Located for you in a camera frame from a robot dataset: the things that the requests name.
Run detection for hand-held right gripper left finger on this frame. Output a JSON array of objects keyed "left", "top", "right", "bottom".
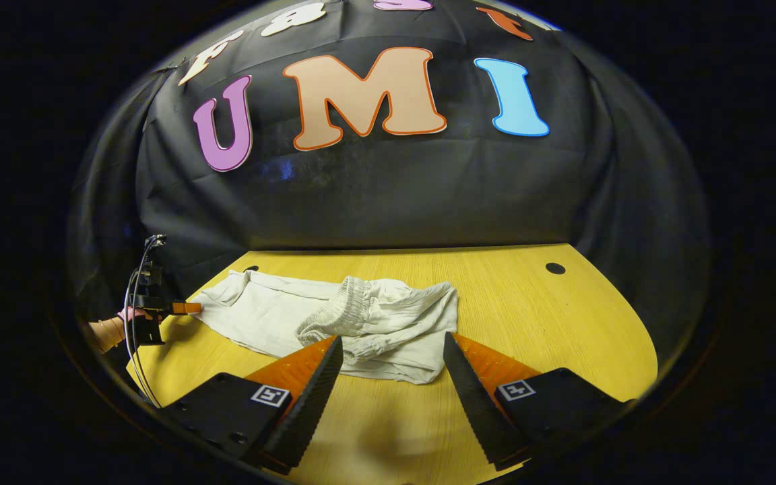
[{"left": 161, "top": 335, "right": 344, "bottom": 474}]

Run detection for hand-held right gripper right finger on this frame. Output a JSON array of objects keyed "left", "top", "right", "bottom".
[{"left": 443, "top": 331, "right": 635, "bottom": 472}]

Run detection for white jeans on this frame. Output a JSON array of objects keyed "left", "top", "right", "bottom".
[{"left": 188, "top": 269, "right": 460, "bottom": 385}]

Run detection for black backdrop cloth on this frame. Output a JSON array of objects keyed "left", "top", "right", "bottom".
[{"left": 68, "top": 0, "right": 711, "bottom": 364}]

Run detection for thin black cable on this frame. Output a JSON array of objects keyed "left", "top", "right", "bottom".
[{"left": 123, "top": 236, "right": 163, "bottom": 410}]

